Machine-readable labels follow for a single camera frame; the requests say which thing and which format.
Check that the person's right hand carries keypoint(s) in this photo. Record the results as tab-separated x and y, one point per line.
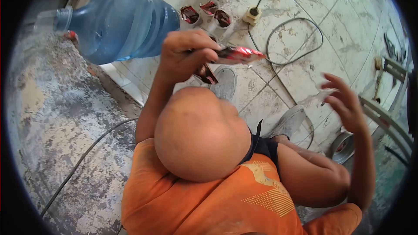
349	111

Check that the person's left hand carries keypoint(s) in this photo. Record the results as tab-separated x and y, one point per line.
183	55

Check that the person's right fingers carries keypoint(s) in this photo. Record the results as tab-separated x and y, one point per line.
334	83

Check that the person's left fingers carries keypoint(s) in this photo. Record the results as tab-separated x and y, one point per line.
202	40

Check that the red foil sachet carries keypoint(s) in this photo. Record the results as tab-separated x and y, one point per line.
222	18
238	54
209	7
189	14
207	75

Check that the clear plastic cup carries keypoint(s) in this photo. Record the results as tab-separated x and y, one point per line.
196	24
197	77
214	12
228	22
214	37

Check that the white power socket block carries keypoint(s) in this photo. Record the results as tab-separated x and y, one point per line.
252	16

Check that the round metal bowl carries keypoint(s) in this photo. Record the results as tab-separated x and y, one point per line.
343	148

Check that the large blue water jug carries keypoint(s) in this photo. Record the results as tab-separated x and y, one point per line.
120	22

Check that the small red bottle cap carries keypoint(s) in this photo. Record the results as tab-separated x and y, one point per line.
71	35

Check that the person's body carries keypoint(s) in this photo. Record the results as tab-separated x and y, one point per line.
196	205

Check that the grey metal frame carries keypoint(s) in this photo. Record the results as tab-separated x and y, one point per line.
385	117

